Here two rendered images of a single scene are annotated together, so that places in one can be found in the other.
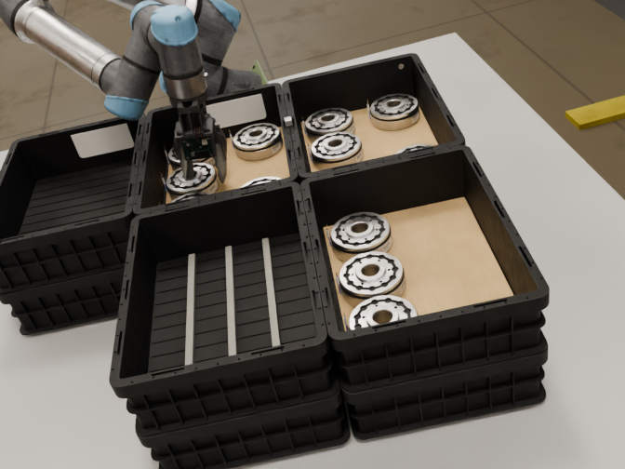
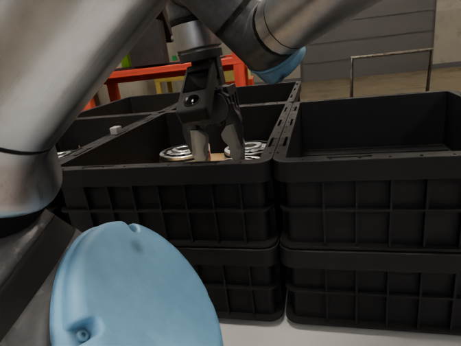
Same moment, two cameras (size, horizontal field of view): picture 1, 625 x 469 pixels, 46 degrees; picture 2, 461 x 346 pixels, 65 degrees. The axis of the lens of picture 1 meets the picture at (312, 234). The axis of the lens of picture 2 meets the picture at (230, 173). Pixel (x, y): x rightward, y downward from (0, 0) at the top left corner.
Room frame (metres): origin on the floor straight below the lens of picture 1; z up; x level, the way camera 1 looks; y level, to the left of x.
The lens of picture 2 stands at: (1.86, 0.34, 1.05)
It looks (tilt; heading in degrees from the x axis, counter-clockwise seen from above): 19 degrees down; 194
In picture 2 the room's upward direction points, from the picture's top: 7 degrees counter-clockwise
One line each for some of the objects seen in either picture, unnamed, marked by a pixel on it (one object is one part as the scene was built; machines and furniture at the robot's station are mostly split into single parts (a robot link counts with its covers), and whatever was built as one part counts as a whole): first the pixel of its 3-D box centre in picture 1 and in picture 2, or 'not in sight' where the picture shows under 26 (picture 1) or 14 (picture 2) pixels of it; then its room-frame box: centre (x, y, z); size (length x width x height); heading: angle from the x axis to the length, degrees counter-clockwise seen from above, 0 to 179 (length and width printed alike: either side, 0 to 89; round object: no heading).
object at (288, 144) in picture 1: (216, 146); (197, 134); (1.29, 0.15, 0.92); 0.40 x 0.30 x 0.02; 179
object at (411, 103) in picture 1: (393, 106); not in sight; (1.39, -0.23, 0.86); 0.10 x 0.10 x 0.01
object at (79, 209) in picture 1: (77, 199); (385, 156); (1.30, 0.45, 0.87); 0.40 x 0.30 x 0.11; 179
